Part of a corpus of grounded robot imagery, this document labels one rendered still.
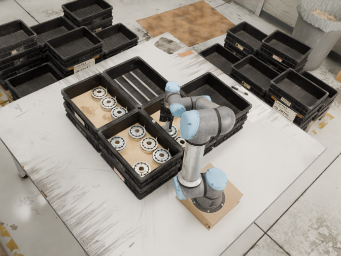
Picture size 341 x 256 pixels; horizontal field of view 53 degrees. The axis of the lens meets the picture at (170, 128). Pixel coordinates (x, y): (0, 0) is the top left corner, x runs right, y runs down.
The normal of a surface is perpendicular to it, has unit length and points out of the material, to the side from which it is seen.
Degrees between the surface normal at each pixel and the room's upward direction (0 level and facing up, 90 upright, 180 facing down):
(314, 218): 0
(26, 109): 0
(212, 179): 8
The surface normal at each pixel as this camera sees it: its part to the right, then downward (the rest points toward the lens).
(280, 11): -0.73, 0.47
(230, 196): 0.11, -0.58
